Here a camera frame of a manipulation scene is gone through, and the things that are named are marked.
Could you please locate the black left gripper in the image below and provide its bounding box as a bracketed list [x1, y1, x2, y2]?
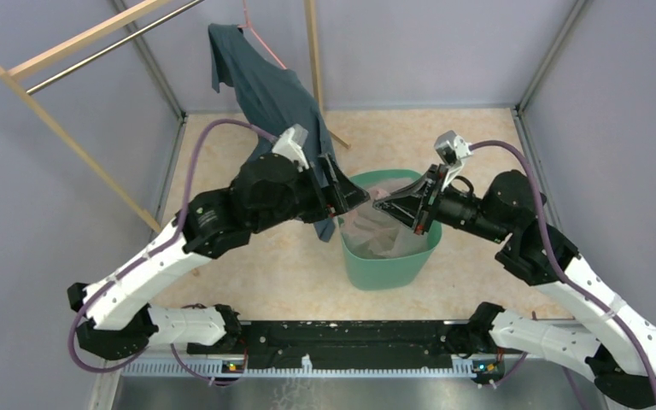
[251, 151, 370, 234]

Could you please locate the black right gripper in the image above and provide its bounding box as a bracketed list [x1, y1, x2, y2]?
[372, 163, 509, 244]

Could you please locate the pink plastic trash bag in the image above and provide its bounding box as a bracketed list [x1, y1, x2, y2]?
[339, 178, 429, 260]

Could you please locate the green plastic trash bin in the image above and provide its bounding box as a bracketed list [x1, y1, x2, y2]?
[340, 169, 442, 290]

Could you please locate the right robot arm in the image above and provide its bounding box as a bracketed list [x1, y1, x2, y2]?
[374, 166, 656, 409]

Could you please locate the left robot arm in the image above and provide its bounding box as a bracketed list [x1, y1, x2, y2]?
[67, 153, 369, 360]

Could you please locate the dark teal shirt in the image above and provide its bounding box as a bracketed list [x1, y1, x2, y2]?
[207, 23, 341, 243]

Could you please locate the pink clothes hanger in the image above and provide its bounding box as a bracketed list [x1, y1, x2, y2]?
[238, 0, 287, 70]

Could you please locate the wooden clothes rack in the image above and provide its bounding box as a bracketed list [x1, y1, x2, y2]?
[0, 0, 352, 233]

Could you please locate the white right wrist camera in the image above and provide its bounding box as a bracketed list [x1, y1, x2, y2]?
[434, 130, 472, 191]

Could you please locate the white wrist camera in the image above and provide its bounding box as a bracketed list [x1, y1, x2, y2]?
[272, 124, 310, 172]
[434, 130, 472, 191]

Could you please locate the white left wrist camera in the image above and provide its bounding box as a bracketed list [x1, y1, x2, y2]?
[272, 124, 310, 172]

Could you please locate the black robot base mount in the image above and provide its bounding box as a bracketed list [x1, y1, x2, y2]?
[186, 320, 508, 370]

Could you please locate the grey slotted cable duct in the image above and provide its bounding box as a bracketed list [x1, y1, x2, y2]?
[121, 356, 477, 379]

